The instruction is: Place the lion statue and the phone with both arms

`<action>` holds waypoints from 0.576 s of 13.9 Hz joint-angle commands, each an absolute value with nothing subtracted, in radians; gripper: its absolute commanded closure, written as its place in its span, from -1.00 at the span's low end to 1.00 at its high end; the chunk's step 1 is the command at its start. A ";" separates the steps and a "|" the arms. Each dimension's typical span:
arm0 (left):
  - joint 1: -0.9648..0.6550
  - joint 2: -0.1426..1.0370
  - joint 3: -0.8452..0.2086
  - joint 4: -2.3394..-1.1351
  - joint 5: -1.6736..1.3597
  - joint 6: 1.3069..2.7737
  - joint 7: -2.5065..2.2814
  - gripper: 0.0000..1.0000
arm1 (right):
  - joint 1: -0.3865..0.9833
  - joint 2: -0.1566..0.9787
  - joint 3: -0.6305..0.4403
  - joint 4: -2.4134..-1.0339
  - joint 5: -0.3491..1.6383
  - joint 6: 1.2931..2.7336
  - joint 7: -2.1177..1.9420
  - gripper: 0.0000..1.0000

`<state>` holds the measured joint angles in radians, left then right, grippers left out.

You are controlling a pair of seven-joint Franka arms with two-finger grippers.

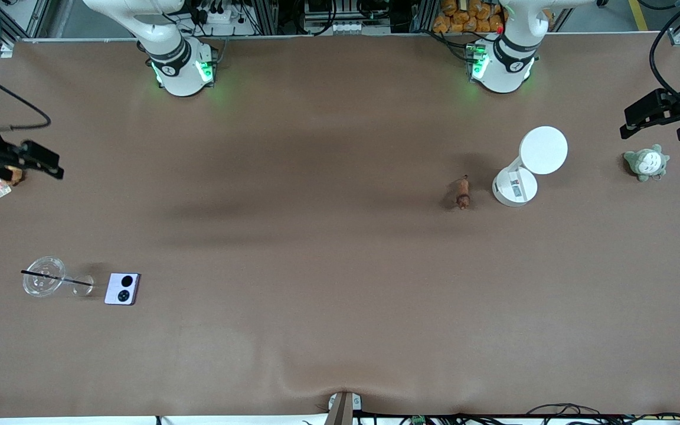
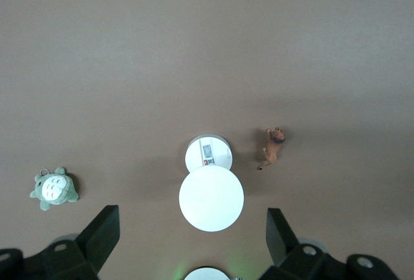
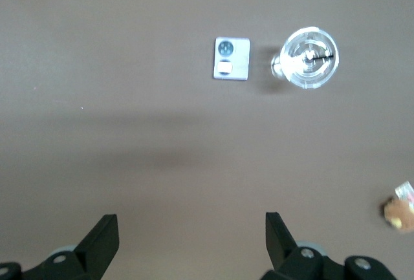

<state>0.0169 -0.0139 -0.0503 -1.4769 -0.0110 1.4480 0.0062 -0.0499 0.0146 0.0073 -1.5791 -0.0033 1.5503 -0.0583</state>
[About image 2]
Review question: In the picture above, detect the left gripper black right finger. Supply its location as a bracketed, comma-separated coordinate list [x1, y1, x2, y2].
[258, 208, 399, 280]

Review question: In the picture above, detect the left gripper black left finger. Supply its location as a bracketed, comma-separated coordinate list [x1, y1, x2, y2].
[0, 204, 121, 280]

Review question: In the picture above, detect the brown lion statue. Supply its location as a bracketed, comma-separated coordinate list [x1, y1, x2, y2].
[257, 126, 287, 171]

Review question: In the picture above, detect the grey-green Totoro plush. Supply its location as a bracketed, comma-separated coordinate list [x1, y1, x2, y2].
[30, 166, 80, 211]

